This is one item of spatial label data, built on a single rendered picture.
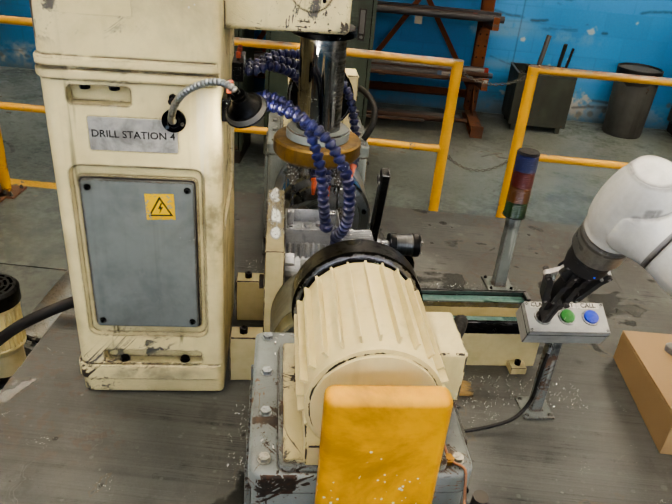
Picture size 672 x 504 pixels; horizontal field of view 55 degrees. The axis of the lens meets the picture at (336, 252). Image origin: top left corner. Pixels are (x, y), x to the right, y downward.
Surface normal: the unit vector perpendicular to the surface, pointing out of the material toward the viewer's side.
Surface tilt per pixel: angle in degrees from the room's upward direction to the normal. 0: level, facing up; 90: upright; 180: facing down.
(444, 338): 0
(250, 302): 90
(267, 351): 0
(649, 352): 4
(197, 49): 90
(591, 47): 90
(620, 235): 109
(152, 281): 90
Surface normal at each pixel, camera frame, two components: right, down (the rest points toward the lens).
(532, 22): -0.07, 0.48
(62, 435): 0.07, -0.87
